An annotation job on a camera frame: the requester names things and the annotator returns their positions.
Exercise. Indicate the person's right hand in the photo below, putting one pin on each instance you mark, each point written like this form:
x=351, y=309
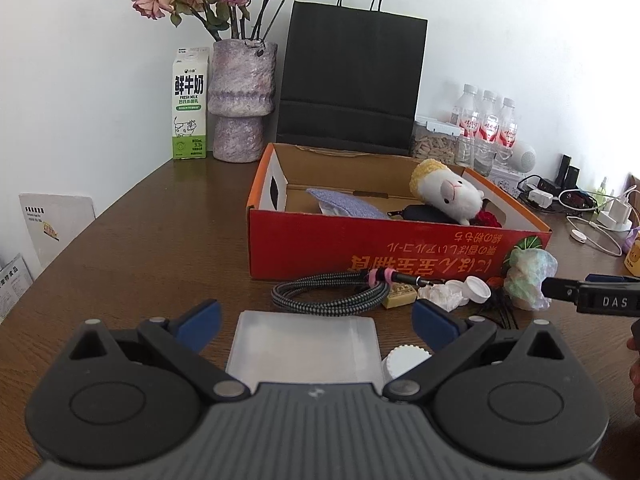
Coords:
x=635, y=375

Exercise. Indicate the white tissue box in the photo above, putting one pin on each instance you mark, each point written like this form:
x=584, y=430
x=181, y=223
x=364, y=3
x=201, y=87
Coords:
x=505, y=180

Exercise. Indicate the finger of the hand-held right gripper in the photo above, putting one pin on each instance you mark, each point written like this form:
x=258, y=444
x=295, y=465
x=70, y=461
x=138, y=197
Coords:
x=605, y=277
x=560, y=290

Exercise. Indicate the white round charging puck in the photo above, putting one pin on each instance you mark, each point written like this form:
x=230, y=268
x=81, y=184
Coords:
x=577, y=236

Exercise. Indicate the navy zip case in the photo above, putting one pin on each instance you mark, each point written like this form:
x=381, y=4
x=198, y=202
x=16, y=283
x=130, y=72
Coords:
x=425, y=213

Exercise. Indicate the white milk carton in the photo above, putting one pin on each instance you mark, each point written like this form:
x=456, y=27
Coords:
x=190, y=110

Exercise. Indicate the green plastic bag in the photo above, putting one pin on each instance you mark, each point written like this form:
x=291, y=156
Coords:
x=530, y=277

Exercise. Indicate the red cardboard box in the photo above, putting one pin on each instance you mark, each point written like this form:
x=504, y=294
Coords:
x=350, y=245

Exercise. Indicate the small yellow box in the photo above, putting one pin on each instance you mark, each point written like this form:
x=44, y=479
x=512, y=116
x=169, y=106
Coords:
x=400, y=297

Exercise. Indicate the clear plastic box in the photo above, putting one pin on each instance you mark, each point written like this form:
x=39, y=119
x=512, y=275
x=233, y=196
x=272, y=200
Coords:
x=300, y=347

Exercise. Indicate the yellow mug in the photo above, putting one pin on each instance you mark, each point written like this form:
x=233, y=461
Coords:
x=632, y=260

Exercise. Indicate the clear drinking glass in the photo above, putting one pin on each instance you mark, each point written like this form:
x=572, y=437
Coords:
x=482, y=162

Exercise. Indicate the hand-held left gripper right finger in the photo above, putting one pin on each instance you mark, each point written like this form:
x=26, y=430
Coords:
x=432, y=327

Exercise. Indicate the clear plastic bag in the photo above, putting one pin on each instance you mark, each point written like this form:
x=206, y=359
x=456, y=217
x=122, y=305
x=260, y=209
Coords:
x=330, y=209

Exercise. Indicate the black upright device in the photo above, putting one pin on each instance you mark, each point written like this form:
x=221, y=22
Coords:
x=567, y=170

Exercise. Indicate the black charger adapter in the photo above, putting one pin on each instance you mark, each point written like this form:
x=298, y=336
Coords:
x=547, y=183

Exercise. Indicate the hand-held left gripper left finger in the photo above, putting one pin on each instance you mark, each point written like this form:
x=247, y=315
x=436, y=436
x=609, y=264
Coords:
x=200, y=327

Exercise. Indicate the plush sheep toy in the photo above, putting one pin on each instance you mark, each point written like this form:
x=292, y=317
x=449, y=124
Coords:
x=450, y=190

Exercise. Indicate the red fabric rose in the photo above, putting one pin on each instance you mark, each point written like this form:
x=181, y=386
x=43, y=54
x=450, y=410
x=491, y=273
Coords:
x=487, y=219

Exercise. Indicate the white printed card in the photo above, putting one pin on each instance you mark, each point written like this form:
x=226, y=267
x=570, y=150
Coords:
x=12, y=285

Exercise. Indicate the purple fabric pouch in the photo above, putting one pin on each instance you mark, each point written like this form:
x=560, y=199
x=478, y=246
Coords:
x=345, y=202

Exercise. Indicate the white charger adapter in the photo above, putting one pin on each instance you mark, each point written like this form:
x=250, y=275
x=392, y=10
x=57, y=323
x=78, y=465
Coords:
x=542, y=197

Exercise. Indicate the large white bottle cap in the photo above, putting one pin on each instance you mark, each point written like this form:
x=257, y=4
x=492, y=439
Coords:
x=402, y=360

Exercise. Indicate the white card yellow picture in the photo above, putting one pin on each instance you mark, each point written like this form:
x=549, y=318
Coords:
x=55, y=230

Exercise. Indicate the white tissue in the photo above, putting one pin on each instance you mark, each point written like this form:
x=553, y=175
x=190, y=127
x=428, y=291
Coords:
x=442, y=296

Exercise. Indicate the white round speaker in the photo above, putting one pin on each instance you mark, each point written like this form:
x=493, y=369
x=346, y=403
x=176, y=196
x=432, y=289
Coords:
x=525, y=157

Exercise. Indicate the clear seed container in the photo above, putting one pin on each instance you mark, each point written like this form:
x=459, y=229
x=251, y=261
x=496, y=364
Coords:
x=432, y=145

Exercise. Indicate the small white jar lid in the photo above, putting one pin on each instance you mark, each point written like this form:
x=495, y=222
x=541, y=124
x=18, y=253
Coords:
x=477, y=290

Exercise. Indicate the small green bottle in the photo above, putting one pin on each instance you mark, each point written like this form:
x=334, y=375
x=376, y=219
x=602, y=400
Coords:
x=601, y=187

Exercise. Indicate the black paper bag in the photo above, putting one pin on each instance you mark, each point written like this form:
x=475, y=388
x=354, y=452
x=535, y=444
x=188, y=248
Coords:
x=350, y=75

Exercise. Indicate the purple textured vase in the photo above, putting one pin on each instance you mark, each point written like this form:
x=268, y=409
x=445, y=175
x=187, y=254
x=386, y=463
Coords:
x=240, y=100

